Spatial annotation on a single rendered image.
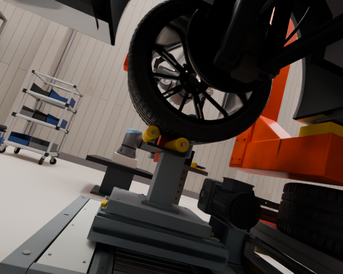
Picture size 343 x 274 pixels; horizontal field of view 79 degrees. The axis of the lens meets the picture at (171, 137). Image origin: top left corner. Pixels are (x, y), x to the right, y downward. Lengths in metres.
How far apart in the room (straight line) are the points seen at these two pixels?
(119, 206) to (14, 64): 4.02
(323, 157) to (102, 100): 3.67
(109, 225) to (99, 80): 3.62
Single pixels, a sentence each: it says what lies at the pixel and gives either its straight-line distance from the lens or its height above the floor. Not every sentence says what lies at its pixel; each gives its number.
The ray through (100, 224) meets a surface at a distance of 0.77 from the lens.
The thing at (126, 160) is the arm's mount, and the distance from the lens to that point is 1.97.
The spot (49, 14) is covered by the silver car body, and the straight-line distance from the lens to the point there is 0.88.
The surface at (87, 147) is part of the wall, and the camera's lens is 4.01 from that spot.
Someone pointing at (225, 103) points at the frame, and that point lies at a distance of 1.23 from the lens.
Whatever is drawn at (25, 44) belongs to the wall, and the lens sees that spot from 4.67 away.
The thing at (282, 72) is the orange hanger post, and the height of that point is 1.20.
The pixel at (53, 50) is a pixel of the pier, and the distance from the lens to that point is 4.23.
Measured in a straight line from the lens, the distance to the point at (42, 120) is 2.85.
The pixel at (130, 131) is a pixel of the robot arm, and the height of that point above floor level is 0.62.
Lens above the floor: 0.38
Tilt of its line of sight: 9 degrees up
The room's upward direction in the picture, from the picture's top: 18 degrees clockwise
